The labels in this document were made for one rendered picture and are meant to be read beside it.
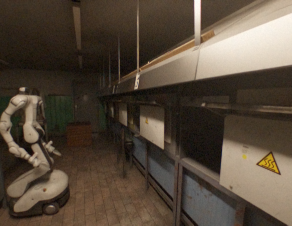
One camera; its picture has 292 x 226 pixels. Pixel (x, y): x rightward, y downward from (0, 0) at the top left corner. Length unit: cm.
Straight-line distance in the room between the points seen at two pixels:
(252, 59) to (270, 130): 31
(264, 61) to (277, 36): 7
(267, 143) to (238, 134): 12
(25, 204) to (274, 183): 226
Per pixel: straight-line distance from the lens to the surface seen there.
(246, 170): 83
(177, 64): 87
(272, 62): 54
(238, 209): 112
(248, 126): 77
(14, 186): 240
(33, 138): 210
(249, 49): 59
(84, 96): 614
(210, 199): 135
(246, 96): 91
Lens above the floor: 141
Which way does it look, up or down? 6 degrees down
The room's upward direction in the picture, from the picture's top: straight up
